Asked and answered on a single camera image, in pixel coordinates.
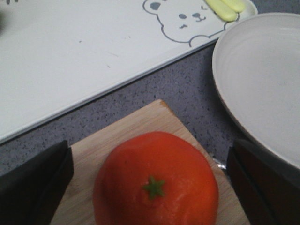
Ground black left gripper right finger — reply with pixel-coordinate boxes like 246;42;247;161
226;139;300;225

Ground white rectangular tray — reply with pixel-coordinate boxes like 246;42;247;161
0;0;258;145

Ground orange tangerine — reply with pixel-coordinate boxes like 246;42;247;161
93;132;218;225

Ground white round plate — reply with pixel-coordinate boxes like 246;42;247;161
212;13;300;167

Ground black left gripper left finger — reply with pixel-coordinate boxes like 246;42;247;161
0;141;74;225

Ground wooden cutting board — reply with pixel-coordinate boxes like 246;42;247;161
51;99;250;225

